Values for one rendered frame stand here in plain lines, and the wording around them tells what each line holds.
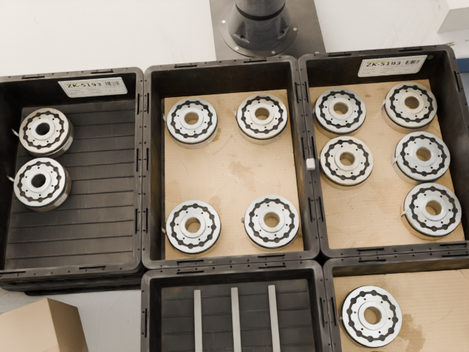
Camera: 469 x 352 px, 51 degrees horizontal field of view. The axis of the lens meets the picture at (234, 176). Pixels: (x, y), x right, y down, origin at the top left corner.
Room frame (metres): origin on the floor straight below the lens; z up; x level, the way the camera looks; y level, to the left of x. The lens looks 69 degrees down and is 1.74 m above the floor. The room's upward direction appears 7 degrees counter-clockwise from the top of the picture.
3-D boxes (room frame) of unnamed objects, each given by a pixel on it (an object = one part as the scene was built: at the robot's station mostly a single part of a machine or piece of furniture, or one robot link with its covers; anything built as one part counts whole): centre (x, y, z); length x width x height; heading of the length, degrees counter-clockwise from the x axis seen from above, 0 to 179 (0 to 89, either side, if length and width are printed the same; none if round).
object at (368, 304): (0.05, -0.20, 0.86); 0.05 x 0.05 x 0.01
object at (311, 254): (0.36, 0.01, 0.92); 0.40 x 0.30 x 0.02; 177
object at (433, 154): (0.33, -0.36, 0.86); 0.05 x 0.05 x 0.01
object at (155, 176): (0.36, 0.01, 0.87); 0.40 x 0.30 x 0.11; 177
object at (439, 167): (0.33, -0.36, 0.86); 0.10 x 0.10 x 0.01
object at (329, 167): (0.34, -0.22, 0.86); 0.10 x 0.10 x 0.01
